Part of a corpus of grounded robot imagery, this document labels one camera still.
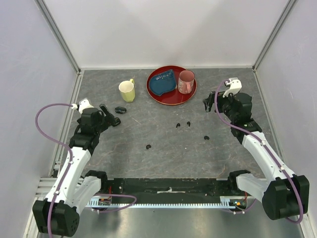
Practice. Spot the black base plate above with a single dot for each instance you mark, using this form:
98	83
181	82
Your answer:
159	191

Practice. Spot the pink patterned mug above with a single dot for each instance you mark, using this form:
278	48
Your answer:
186	81

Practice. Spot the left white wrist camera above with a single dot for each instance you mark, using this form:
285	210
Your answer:
82	105

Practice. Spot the blue leaf-shaped dish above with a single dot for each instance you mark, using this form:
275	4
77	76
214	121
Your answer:
162	83

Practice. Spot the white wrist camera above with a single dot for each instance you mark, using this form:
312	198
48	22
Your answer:
82	105
233	85

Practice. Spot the left aluminium frame post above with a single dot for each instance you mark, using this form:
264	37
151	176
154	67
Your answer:
57	33

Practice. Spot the aluminium frame post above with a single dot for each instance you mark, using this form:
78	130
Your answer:
57	33
276	29

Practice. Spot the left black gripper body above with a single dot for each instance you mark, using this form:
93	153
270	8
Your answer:
108	121

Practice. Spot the yellow-green mug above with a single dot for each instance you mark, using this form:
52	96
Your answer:
127	90

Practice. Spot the right aluminium frame post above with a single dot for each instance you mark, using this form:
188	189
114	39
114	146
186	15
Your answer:
276	29

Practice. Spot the black oval charging case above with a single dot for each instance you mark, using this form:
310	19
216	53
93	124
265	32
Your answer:
120	110

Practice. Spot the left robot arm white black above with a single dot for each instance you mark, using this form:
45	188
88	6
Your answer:
59	212

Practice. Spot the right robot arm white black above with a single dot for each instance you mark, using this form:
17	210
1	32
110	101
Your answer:
283	194

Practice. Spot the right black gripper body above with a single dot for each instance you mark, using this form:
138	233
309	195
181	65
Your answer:
224	104

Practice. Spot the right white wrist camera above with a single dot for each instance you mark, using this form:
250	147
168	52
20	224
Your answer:
233	85

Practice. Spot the slotted cable duct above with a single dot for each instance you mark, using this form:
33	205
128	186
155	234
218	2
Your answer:
224	203

